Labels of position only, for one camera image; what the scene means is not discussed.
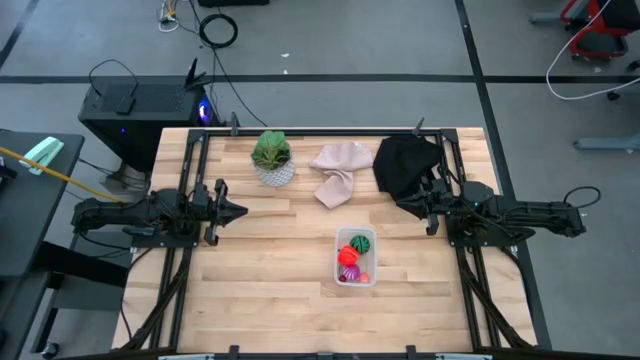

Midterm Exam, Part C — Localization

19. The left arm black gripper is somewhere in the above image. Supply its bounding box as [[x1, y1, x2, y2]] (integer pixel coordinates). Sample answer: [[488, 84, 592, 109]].
[[192, 178, 250, 246]]

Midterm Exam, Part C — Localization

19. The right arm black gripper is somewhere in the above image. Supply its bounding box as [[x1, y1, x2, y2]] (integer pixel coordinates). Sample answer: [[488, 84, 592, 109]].
[[397, 179, 454, 236]]

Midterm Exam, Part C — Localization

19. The green striped toy watermelon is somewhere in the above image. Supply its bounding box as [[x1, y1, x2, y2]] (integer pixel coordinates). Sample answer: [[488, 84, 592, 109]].
[[348, 234, 372, 255]]

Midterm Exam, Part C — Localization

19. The bright red toy tomato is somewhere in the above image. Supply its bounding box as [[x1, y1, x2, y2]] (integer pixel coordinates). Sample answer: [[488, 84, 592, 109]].
[[337, 244, 361, 267]]

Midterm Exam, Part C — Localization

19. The clear plastic tupperware container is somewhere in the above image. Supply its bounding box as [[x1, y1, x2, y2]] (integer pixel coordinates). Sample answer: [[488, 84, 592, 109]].
[[333, 225, 378, 288]]

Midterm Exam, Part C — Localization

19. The black cloth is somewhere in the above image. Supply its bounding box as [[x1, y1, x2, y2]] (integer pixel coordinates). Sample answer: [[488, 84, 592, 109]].
[[372, 134, 445, 204]]

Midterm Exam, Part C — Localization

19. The succulent in patterned white pot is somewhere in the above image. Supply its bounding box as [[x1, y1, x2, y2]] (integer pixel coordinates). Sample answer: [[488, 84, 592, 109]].
[[250, 129, 296, 188]]

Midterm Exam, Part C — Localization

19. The beige pink cloth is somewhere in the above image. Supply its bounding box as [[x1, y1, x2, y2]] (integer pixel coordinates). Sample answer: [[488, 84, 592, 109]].
[[308, 141, 375, 210]]

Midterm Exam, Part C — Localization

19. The black computer tower purple light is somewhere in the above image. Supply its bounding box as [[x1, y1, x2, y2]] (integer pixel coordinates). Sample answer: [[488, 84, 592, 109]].
[[78, 57, 224, 174]]

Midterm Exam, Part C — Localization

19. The grey desk foot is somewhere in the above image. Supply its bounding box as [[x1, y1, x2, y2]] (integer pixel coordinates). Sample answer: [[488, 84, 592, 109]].
[[572, 133, 640, 153]]

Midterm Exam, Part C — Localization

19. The mint green stapler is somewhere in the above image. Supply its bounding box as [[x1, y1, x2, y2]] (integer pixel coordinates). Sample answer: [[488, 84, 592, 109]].
[[19, 136, 65, 177]]

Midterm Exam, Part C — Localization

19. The black desk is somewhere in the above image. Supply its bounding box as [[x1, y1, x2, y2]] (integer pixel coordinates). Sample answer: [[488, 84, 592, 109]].
[[0, 128, 132, 360]]

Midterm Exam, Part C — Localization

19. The plain black computer tower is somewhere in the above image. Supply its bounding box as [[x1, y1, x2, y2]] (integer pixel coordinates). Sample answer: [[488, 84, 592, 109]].
[[197, 0, 271, 8]]

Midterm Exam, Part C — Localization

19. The red and black chair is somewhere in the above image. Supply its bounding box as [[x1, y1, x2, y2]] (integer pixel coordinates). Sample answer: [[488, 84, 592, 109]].
[[559, 0, 640, 62]]

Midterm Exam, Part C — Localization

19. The long thin black cable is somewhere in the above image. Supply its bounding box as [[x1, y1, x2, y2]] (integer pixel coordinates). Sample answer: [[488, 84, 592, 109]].
[[188, 0, 269, 128]]

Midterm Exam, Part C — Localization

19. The black aluminium rig frame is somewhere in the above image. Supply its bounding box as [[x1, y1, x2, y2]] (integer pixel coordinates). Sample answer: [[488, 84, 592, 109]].
[[119, 127, 539, 354]]

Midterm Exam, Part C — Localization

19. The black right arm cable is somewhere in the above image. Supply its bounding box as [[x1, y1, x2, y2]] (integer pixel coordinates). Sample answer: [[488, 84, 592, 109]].
[[563, 185, 603, 210]]

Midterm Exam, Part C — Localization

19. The coiled black cable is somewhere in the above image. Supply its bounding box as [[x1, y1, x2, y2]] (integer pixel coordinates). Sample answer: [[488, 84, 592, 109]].
[[198, 13, 239, 50]]

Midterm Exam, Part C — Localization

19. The thin black looped cable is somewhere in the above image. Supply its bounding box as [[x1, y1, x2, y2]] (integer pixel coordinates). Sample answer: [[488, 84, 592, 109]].
[[88, 58, 139, 99]]

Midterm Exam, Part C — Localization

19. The white and yellow cable bundle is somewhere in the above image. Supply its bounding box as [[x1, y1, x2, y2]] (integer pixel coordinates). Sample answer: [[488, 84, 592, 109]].
[[157, 0, 181, 33]]

